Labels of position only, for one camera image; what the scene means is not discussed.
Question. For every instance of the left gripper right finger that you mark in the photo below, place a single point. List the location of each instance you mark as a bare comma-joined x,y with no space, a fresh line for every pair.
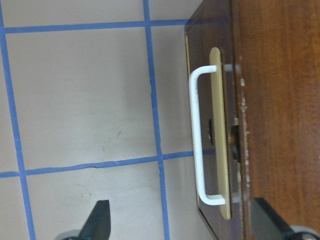
266,223

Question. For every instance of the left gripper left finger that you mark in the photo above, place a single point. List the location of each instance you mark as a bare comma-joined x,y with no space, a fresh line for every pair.
98,224

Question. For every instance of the wooden drawer with white handle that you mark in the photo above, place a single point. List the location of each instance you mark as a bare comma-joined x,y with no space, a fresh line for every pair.
214,124

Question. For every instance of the dark wooden drawer cabinet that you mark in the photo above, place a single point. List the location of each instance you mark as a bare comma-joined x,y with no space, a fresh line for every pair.
276,55

